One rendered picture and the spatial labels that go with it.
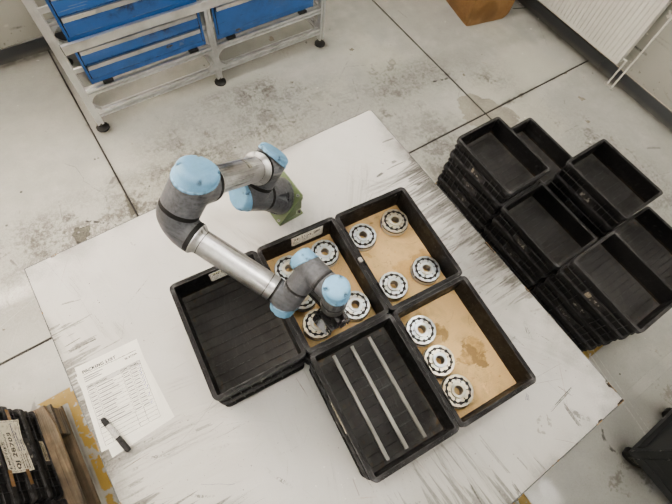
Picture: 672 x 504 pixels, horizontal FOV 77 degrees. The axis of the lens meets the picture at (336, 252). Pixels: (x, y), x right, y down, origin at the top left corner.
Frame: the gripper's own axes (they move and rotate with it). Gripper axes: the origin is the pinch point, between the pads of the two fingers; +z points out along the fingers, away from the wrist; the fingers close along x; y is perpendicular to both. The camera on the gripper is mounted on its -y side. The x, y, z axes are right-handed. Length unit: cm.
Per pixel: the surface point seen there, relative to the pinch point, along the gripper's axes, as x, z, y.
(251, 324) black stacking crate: -21.8, 2.3, -11.9
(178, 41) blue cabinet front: 26, 45, -202
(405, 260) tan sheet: 37.6, 2.2, -3.7
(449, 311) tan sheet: 39.3, 2.2, 20.2
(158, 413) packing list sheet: -61, 15, -5
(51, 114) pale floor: -61, 85, -227
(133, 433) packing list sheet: -70, 15, -4
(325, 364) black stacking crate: -7.8, 2.2, 12.5
